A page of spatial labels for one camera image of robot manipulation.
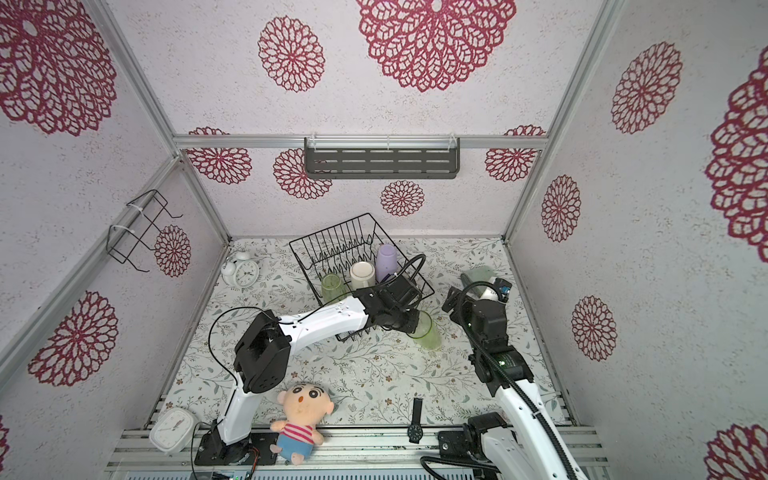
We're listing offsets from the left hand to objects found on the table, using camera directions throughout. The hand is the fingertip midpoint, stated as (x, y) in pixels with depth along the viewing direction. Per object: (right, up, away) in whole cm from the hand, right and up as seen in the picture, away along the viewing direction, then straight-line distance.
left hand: (414, 326), depth 87 cm
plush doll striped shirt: (-28, -17, -14) cm, 36 cm away
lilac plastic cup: (-8, +19, +12) cm, 24 cm away
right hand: (+12, +11, -11) cm, 19 cm away
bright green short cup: (-26, +11, +10) cm, 29 cm away
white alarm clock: (-57, +15, +13) cm, 60 cm away
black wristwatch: (-1, -25, -11) cm, 27 cm away
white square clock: (-62, -24, -13) cm, 67 cm away
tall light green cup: (+2, -1, -8) cm, 8 cm away
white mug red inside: (-16, +15, +10) cm, 24 cm away
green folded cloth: (+27, +15, +22) cm, 38 cm away
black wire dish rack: (-21, +21, +23) cm, 38 cm away
